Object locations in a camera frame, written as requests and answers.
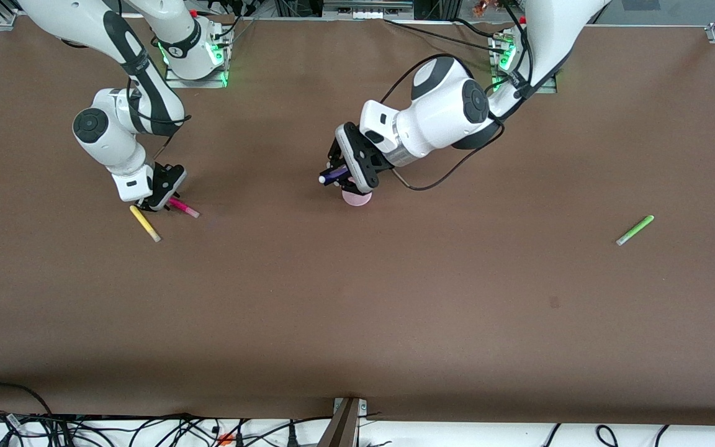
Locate metal table edge bracket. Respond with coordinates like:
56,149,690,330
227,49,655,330
317,397,368,447

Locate thick black floor cable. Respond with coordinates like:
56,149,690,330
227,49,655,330
0,383,54,415

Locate yellow pen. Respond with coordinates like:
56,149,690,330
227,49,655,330
129,205,163,243

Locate pink pen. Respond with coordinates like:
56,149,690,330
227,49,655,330
168,197,201,219

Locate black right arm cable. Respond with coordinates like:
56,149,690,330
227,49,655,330
115,0,192,163

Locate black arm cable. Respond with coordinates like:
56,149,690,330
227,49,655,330
381,0,558,191
115,0,192,163

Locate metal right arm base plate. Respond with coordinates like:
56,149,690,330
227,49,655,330
164,25,230,89

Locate green pen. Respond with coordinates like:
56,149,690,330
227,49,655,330
616,215,655,246

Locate purple pen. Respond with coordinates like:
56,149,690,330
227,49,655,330
318,166,351,186

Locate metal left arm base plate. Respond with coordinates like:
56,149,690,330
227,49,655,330
489,32,558,94

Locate pink pen holder cup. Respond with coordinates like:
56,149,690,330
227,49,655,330
341,186,373,207

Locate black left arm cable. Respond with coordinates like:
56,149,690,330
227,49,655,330
381,0,558,191

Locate thin black table cable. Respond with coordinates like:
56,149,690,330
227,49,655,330
384,19,507,54

